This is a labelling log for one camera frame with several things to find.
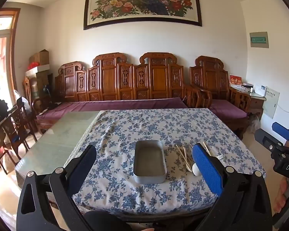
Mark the wooden side table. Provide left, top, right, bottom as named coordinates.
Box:
left=249, top=91, right=266, bottom=116

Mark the peacock flower framed painting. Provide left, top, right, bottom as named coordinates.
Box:
left=83, top=0, right=203, bottom=31

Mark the dark wooden chair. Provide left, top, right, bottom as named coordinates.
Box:
left=0, top=98, right=38, bottom=175

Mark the wooden chopstick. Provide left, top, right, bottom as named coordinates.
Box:
left=176, top=145, right=191, bottom=168
left=179, top=149, right=189, bottom=163
left=202, top=141, right=212, bottom=155

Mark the clear plastic bag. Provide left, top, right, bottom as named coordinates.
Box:
left=13, top=90, right=31, bottom=112

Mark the small purple seat cushion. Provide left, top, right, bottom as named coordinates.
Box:
left=209, top=99, right=248, bottom=119

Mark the green wall electrical box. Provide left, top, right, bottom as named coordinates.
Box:
left=249, top=31, right=270, bottom=49

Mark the wooden door frame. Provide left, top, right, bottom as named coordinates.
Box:
left=0, top=8, right=21, bottom=94

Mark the red gift box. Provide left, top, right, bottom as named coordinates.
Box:
left=229, top=74, right=243, bottom=86

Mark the white metal panel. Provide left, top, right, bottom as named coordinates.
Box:
left=262, top=86, right=280, bottom=120

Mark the carved wooden armchair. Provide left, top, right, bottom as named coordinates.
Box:
left=189, top=55, right=252, bottom=140

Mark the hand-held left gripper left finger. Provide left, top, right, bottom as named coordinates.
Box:
left=16, top=144, right=97, bottom=231

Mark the brown cardboard box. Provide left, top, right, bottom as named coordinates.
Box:
left=29, top=49, right=50, bottom=67

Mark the carved wooden sofa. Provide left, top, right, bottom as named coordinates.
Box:
left=32, top=52, right=212, bottom=135

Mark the white desk telephone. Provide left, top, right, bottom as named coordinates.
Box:
left=254, top=84, right=268, bottom=97

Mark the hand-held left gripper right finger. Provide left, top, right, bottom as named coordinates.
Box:
left=191, top=143, right=272, bottom=231

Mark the blue floral tablecloth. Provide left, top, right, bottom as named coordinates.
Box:
left=72, top=108, right=266, bottom=216

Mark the grey metal tray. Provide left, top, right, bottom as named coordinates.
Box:
left=133, top=140, right=167, bottom=184

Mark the person's right hand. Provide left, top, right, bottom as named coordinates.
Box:
left=274, top=178, right=289, bottom=213

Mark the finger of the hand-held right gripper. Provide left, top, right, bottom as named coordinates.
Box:
left=272, top=122, right=289, bottom=148
left=255, top=128, right=284, bottom=153

